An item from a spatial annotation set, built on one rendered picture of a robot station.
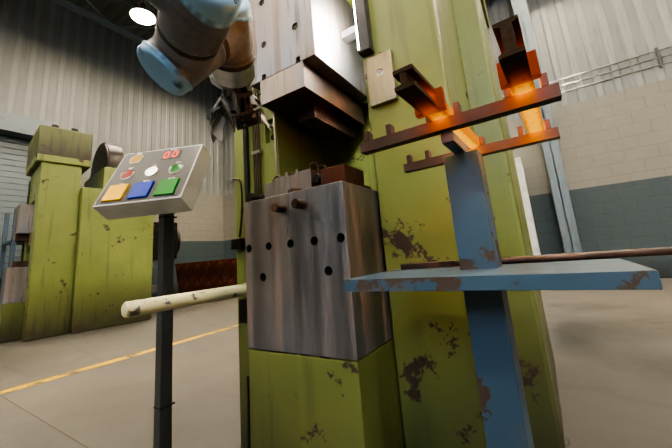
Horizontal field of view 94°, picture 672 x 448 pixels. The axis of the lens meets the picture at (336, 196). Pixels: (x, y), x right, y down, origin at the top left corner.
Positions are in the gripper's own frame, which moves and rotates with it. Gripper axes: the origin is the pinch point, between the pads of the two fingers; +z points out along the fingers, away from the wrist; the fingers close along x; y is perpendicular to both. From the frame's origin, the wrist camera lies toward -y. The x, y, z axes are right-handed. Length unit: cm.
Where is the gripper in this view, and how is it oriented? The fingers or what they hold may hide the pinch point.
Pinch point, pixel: (238, 131)
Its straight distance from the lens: 92.1
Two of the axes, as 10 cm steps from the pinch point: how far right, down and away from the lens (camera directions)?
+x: 8.3, -3.9, 4.0
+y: 5.3, 7.7, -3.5
